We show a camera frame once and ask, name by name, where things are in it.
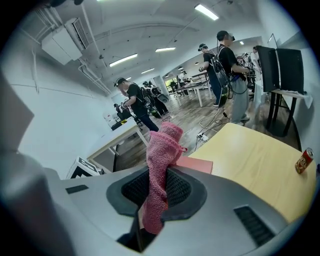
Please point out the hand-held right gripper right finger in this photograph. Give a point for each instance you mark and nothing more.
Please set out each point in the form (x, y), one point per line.
(212, 237)

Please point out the red cloth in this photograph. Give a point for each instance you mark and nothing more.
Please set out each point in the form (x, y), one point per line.
(157, 162)

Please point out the white carton boxes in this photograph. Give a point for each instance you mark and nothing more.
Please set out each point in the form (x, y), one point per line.
(108, 118)

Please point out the white grid top table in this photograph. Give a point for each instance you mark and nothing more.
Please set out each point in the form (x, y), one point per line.
(120, 135)

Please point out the white power strip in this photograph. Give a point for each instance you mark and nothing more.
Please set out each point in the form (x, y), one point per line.
(203, 137)

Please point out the red drink can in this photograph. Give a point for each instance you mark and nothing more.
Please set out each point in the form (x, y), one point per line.
(303, 162)

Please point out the ceiling light strip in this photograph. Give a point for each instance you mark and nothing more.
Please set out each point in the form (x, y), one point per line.
(148, 71)
(206, 11)
(165, 49)
(123, 60)

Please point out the red mat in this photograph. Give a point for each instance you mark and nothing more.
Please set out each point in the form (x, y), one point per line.
(197, 165)

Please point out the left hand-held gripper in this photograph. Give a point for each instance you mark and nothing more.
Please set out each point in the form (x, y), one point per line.
(82, 167)

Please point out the dark top white-legged table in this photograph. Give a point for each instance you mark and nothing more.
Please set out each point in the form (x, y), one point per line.
(193, 86)

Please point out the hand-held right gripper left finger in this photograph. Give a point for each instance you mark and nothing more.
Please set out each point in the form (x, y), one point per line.
(87, 220)

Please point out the black flat box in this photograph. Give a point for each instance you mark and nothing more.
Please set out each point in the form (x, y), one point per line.
(117, 126)

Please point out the black monitor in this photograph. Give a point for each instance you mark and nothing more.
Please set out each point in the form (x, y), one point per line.
(267, 70)
(290, 72)

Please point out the white ceiling air conditioner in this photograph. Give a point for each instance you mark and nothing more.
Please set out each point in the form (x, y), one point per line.
(62, 45)

